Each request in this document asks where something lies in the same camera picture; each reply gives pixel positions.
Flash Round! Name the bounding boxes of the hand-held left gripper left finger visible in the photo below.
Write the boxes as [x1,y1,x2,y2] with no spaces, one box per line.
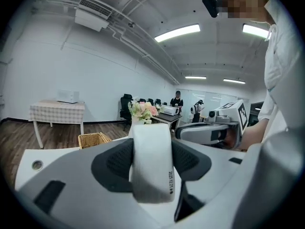
[14,138,176,229]

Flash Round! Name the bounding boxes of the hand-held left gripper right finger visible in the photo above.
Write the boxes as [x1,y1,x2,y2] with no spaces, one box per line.
[171,139,246,223]

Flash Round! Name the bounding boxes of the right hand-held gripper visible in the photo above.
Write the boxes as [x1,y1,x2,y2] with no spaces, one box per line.
[174,99,251,150]

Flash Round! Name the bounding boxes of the person's right forearm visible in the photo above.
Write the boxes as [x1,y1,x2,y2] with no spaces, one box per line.
[238,119,266,152]

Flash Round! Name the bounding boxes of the person's right hand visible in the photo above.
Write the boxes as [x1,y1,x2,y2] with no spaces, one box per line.
[223,129,239,149]

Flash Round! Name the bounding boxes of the dark brown table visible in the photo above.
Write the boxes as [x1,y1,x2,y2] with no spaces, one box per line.
[150,112,183,133]

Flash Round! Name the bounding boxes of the white microwave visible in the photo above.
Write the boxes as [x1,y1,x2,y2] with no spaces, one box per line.
[56,89,80,104]
[160,105,180,116]

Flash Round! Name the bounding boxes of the woven wicker basket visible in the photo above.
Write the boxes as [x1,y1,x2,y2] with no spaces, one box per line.
[78,132,113,150]

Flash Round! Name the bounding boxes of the white-legged table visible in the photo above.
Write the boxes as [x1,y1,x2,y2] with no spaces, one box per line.
[32,120,85,149]

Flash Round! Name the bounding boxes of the pink and white flower bouquet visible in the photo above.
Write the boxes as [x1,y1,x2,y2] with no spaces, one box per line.
[127,100,160,125]

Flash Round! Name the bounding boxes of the white vase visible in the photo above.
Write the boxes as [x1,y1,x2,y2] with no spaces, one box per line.
[128,117,146,138]

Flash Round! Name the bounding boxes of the table with checkered cloth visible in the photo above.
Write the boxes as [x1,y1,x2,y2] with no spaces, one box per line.
[28,100,86,123]

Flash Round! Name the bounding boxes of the person's white shirt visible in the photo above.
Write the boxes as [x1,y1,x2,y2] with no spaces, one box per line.
[258,0,305,152]

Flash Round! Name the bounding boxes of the person's face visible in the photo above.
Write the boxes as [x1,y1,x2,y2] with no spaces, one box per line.
[225,0,273,24]

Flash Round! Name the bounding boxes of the ceiling air conditioner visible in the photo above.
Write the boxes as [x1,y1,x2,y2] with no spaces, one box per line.
[74,0,113,32]

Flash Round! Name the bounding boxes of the round cable grommet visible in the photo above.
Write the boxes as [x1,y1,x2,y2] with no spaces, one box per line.
[31,160,44,171]

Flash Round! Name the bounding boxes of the black head camera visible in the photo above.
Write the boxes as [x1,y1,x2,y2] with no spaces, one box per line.
[202,0,226,19]

